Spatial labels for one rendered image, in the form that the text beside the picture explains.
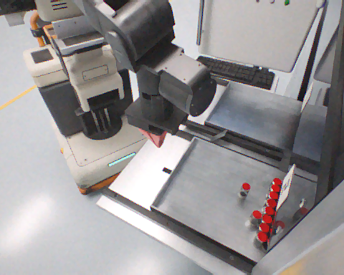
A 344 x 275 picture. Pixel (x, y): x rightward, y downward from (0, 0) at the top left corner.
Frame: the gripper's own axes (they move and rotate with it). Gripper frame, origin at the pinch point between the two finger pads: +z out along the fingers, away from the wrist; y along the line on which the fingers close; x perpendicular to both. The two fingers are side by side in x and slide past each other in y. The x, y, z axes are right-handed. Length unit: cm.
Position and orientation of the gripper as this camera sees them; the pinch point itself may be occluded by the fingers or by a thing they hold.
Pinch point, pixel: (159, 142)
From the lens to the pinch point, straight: 48.3
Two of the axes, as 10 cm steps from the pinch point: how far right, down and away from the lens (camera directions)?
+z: 0.1, 6.7, 7.5
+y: 8.8, 3.5, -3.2
